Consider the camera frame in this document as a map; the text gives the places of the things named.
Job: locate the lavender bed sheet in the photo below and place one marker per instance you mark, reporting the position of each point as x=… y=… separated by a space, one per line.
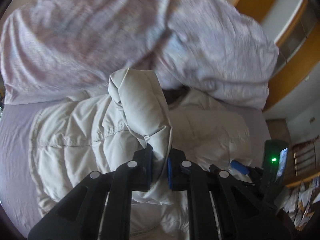
x=18 y=193

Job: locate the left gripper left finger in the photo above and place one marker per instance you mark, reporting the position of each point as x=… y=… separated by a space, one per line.
x=99 y=207

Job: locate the wooden chair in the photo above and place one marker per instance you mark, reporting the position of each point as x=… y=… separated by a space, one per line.
x=304 y=156

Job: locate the cream puffer jacket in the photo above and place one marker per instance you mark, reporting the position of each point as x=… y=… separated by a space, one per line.
x=73 y=138

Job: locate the pink floral duvet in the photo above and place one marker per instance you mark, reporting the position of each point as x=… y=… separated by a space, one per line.
x=52 y=49

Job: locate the orange wooden wardrobe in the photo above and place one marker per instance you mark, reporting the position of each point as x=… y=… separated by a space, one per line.
x=294 y=27

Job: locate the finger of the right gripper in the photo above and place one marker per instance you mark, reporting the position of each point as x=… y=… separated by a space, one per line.
x=239 y=167

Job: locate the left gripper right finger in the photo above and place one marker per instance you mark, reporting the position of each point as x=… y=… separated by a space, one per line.
x=216 y=200

